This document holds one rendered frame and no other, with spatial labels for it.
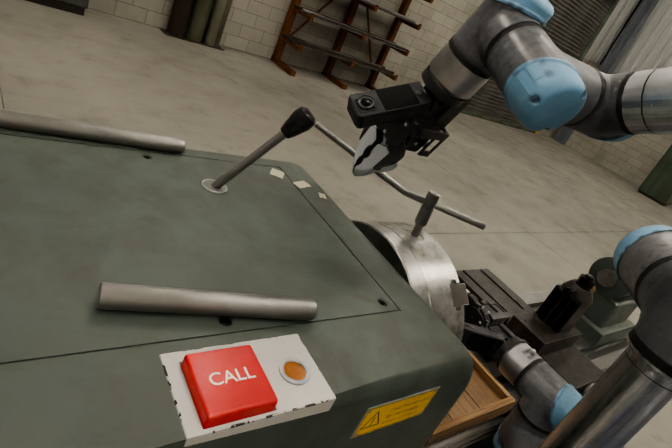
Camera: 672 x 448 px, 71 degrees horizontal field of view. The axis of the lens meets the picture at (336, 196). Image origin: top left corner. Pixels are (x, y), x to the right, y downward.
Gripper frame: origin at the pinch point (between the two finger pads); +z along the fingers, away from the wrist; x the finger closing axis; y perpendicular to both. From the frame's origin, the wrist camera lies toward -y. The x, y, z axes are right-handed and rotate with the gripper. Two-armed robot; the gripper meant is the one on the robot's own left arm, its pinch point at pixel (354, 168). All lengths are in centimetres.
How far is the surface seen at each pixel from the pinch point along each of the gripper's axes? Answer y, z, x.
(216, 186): -22.6, 5.0, -2.2
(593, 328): 118, 31, -28
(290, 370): -26.7, -6.3, -30.9
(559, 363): 70, 23, -35
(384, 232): 5.8, 4.6, -9.3
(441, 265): 14.0, 2.9, -16.8
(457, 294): 16.7, 4.4, -21.6
